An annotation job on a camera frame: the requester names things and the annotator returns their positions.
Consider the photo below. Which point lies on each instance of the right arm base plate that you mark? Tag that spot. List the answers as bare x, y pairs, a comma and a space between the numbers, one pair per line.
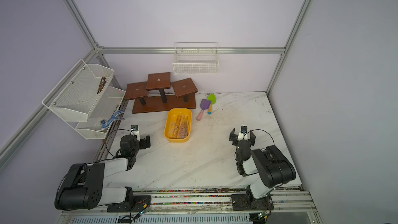
242, 202

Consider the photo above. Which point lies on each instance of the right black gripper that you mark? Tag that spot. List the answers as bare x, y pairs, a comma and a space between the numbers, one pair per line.
233, 138

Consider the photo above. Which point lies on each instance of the pink triangle ruler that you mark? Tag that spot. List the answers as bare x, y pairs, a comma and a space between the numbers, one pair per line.
183, 132

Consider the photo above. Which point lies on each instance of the brass screws bundle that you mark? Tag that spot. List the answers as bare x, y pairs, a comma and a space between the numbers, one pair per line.
101, 85

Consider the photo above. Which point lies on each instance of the white wire wall basket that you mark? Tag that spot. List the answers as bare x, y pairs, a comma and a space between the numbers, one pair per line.
196, 58

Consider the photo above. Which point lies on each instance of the white mesh two-tier shelf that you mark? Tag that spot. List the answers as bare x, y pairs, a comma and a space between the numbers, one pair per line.
74, 99

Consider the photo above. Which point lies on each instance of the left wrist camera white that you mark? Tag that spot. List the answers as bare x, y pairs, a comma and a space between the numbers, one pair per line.
135, 131

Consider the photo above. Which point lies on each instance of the yellow plastic storage box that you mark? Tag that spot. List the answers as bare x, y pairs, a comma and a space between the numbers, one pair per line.
187, 120

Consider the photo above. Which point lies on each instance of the green yellow toy shovel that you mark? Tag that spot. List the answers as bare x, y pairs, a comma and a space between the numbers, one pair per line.
212, 98

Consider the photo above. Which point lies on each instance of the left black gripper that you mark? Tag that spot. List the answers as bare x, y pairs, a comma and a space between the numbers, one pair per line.
143, 145

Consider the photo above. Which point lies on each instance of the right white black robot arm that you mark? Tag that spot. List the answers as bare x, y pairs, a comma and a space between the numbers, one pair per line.
270, 164

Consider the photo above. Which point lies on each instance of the brown wooden stepped stand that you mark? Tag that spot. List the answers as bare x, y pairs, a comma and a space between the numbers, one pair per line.
159, 94

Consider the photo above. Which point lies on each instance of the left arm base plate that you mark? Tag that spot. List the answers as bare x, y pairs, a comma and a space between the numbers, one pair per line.
134, 204

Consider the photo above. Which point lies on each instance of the purple pink toy shovel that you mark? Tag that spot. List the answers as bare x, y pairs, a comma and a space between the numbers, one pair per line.
204, 105

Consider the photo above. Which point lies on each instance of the pink long straight ruler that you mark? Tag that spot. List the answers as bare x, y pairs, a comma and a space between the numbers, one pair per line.
176, 126

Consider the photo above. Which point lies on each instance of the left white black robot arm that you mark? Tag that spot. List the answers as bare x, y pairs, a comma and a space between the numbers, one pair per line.
83, 185

